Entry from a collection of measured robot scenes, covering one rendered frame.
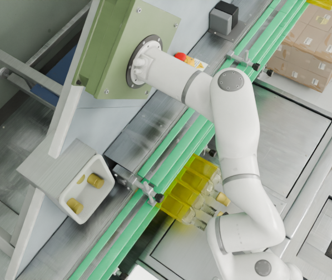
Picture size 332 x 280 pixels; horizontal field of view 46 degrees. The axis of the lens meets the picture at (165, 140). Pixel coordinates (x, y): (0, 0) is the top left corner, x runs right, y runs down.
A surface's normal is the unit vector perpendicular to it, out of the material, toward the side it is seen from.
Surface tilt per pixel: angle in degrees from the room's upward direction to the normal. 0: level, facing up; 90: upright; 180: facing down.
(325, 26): 90
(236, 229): 99
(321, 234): 90
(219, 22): 90
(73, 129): 0
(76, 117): 0
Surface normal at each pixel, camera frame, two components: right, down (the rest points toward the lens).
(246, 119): 0.09, -0.39
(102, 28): -0.44, 0.09
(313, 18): -0.22, -0.54
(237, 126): -0.17, -0.31
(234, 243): -0.23, 0.38
